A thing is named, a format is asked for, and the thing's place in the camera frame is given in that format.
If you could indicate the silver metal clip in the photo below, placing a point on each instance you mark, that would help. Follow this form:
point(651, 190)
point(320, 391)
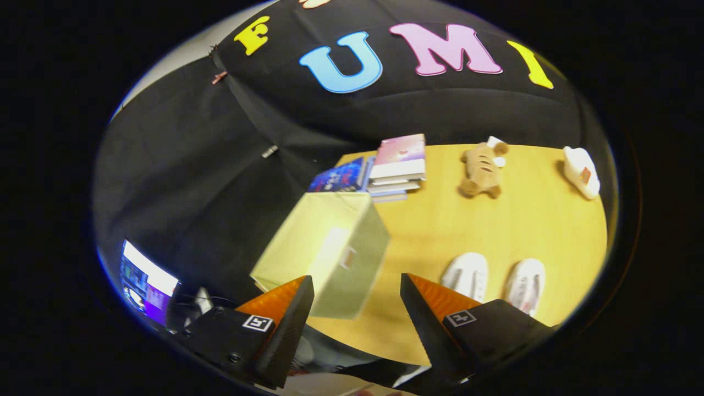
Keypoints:
point(269, 151)

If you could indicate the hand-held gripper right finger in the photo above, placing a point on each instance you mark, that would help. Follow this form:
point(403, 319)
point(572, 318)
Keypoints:
point(426, 330)

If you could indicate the pale green fabric storage box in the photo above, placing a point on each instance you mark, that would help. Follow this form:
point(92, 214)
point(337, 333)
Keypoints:
point(319, 242)

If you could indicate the white plush toy red label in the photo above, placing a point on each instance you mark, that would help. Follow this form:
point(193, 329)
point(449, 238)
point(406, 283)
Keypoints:
point(580, 170)

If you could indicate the computer monitor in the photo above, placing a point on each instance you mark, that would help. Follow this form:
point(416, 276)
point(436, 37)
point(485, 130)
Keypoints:
point(146, 286)

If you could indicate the dark blue glossy book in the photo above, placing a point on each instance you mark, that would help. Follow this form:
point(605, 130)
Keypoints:
point(338, 177)

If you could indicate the periwinkle blue book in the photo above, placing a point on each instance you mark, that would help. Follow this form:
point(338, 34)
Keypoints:
point(388, 197)

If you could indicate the white canvas shoe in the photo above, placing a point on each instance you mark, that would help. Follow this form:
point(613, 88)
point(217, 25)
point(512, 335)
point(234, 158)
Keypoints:
point(526, 283)
point(465, 275)

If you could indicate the red cloth clip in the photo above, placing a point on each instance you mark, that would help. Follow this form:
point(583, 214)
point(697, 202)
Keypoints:
point(219, 77)

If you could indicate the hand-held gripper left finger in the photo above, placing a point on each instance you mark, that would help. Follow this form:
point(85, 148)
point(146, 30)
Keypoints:
point(289, 335)

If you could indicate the pink cover book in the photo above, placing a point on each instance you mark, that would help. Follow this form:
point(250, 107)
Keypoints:
point(400, 151)

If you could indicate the brown bread-shaped plush toy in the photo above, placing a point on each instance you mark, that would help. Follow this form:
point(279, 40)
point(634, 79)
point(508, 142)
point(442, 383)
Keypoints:
point(481, 170)

